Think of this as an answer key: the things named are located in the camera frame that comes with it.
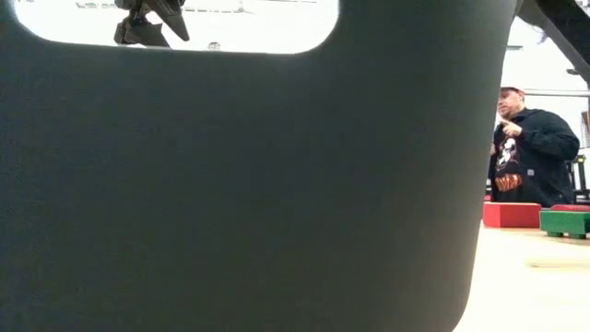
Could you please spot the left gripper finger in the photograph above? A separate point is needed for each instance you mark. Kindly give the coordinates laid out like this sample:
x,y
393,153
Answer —
x,y
140,34
173,14

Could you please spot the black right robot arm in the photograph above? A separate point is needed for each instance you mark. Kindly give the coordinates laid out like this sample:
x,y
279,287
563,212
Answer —
x,y
571,27

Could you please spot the ceiling light strip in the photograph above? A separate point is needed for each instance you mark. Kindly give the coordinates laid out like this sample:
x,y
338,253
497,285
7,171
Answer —
x,y
101,5

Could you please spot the large dark grey bin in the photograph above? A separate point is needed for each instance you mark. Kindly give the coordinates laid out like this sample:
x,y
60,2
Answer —
x,y
230,184

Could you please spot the person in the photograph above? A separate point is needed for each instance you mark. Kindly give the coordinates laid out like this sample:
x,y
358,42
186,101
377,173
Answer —
x,y
539,157

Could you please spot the black equipment rack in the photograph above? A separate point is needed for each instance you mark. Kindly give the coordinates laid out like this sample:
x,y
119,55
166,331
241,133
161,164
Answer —
x,y
581,175

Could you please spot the small green square brick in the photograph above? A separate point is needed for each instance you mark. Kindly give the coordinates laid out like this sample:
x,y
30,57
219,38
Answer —
x,y
564,223

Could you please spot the grey wall rail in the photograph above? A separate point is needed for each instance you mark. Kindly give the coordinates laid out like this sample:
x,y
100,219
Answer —
x,y
562,93

